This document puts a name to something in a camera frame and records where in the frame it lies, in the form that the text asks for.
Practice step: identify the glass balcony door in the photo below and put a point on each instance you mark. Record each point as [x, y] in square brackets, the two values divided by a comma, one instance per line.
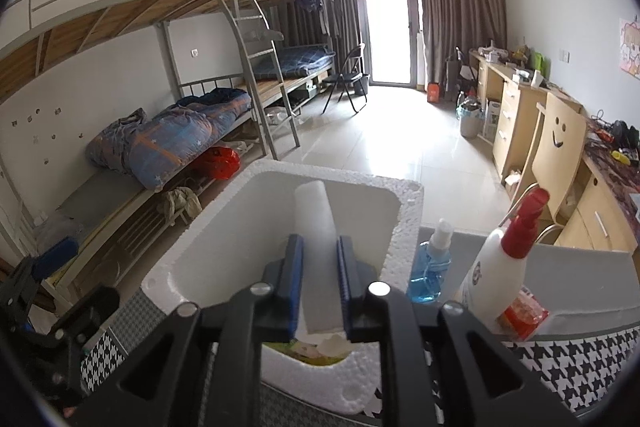
[387, 22]

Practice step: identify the red snack packet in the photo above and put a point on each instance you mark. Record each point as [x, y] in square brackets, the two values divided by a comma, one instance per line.
[525, 317]

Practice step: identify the clear green printed plastic bag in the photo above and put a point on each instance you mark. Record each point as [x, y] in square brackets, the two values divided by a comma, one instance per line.
[310, 352]

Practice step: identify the white wall switch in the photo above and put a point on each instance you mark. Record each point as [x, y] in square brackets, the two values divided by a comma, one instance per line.
[565, 57]

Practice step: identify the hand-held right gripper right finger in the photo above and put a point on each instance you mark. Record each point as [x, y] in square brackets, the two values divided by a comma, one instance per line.
[342, 287]

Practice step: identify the dark patterned desk cloth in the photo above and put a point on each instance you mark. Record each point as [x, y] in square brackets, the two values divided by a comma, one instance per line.
[607, 172]

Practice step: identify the orange box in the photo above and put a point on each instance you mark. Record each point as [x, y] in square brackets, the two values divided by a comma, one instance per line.
[433, 93]

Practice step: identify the black headphones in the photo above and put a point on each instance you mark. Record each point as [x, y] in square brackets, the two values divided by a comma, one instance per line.
[622, 132]

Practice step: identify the beige clothes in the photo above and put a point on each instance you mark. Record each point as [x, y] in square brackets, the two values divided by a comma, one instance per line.
[177, 204]

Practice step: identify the dark blue mattress pad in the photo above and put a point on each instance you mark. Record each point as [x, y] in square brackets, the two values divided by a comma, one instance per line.
[300, 59]

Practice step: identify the blue spray bottle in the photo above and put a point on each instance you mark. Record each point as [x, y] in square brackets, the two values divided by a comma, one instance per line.
[427, 277]

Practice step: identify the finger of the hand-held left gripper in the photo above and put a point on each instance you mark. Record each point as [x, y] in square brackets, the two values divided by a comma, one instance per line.
[60, 254]
[95, 312]

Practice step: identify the blue plaid quilt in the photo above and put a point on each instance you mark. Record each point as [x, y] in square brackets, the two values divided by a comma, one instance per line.
[170, 142]

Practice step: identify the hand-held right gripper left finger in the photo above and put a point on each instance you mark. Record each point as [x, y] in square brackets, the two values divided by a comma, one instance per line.
[295, 287]

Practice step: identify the white pump bottle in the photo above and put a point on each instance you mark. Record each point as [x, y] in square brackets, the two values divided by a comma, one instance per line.
[487, 277]

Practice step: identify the pink wall poster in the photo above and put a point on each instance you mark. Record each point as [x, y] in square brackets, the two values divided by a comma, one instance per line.
[631, 47]

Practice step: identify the red plastic bag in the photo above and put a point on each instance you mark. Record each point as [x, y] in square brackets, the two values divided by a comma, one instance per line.
[217, 162]

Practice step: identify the metal bunk bed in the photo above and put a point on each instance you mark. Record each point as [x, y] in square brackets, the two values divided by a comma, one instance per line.
[125, 14]
[272, 91]

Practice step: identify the houndstooth tablecloth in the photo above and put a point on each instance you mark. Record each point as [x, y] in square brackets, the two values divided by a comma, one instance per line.
[575, 357]

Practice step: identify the black folding chair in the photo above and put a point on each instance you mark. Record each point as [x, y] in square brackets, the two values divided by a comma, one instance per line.
[347, 79]

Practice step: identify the yellow desk item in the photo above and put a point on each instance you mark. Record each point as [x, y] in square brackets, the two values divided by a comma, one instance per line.
[625, 156]

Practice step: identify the grey waste bin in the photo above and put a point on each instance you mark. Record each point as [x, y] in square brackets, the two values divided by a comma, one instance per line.
[470, 122]

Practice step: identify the white carton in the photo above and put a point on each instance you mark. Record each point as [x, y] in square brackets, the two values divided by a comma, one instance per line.
[492, 122]

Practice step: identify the white foam box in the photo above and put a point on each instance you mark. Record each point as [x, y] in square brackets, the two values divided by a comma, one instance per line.
[240, 217]

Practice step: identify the wooden chair with smiley face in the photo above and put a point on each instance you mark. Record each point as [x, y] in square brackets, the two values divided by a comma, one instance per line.
[560, 142]

